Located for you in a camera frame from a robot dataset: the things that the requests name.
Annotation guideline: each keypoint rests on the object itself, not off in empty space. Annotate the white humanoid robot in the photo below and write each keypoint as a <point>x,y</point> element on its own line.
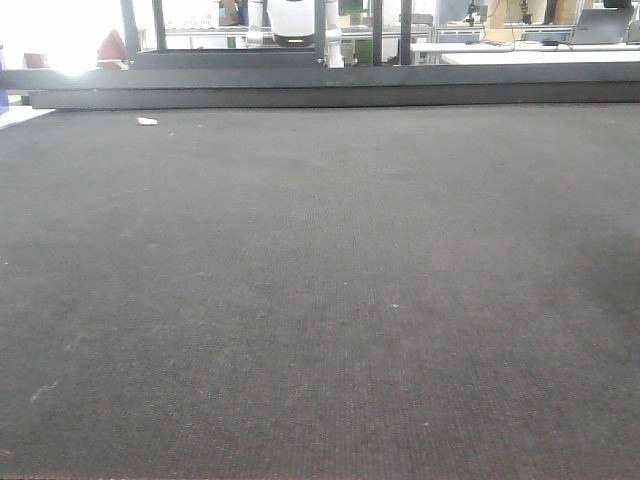
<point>293,24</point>

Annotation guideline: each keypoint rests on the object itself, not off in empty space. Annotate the black metal frame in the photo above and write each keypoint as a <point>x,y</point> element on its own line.
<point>188,79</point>

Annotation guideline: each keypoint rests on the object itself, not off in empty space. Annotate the brown cardboard boxes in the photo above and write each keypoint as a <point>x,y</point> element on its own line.
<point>509,21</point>

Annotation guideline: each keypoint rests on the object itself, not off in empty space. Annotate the dark grey fabric mat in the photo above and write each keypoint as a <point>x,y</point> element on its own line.
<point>425,293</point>

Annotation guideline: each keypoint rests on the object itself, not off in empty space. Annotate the white work table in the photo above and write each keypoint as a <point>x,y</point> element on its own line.
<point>521,53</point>

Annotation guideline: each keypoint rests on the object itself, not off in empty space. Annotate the red bag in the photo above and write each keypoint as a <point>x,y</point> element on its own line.
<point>112,53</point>

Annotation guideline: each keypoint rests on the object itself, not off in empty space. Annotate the white paper scrap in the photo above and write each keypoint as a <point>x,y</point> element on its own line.
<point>145,121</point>

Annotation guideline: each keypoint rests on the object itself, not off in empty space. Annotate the grey laptop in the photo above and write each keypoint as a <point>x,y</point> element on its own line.
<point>601,26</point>

